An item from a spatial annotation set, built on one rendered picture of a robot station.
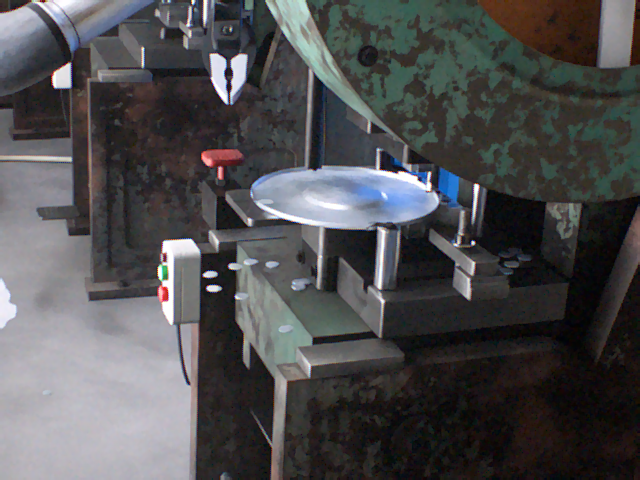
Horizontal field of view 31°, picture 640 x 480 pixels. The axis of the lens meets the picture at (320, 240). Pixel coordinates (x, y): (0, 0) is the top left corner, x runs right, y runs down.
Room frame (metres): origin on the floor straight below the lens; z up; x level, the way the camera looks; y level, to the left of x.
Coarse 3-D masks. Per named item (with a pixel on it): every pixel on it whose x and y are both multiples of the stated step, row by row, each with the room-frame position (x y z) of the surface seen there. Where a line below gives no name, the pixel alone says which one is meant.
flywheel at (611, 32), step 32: (480, 0) 1.30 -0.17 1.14; (512, 0) 1.32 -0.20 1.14; (544, 0) 1.33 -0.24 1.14; (576, 0) 1.35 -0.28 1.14; (608, 0) 1.30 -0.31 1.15; (512, 32) 1.32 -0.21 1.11; (544, 32) 1.34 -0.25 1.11; (576, 32) 1.35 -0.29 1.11; (608, 32) 1.31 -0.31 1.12; (576, 64) 1.35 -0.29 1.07; (608, 64) 1.31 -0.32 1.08
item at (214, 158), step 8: (208, 152) 1.95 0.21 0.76; (216, 152) 1.96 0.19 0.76; (224, 152) 1.96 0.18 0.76; (232, 152) 1.96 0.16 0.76; (240, 152) 1.97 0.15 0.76; (208, 160) 1.92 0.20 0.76; (216, 160) 1.92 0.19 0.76; (224, 160) 1.92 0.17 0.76; (232, 160) 1.93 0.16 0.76; (240, 160) 1.93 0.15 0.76; (224, 168) 1.94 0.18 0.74; (224, 176) 1.94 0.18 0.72
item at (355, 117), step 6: (348, 108) 1.72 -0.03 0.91; (348, 114) 1.72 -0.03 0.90; (354, 114) 1.69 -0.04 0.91; (360, 114) 1.67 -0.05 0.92; (354, 120) 1.69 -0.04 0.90; (360, 120) 1.67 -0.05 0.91; (366, 120) 1.65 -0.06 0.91; (360, 126) 1.67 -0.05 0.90; (366, 126) 1.65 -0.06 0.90; (372, 126) 1.64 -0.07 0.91; (378, 126) 1.64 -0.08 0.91; (372, 132) 1.64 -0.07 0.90; (378, 132) 1.64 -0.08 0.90; (384, 132) 1.65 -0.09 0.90; (390, 138) 1.63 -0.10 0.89
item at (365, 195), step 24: (336, 168) 1.82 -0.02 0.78; (360, 168) 1.82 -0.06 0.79; (264, 192) 1.68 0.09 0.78; (288, 192) 1.69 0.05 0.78; (312, 192) 1.67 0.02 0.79; (336, 192) 1.68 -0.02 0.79; (360, 192) 1.69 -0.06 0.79; (384, 192) 1.71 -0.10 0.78; (408, 192) 1.72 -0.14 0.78; (432, 192) 1.72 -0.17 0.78; (288, 216) 1.56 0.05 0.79; (312, 216) 1.58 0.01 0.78; (336, 216) 1.58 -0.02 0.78; (360, 216) 1.59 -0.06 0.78; (384, 216) 1.60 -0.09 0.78; (408, 216) 1.60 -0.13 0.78
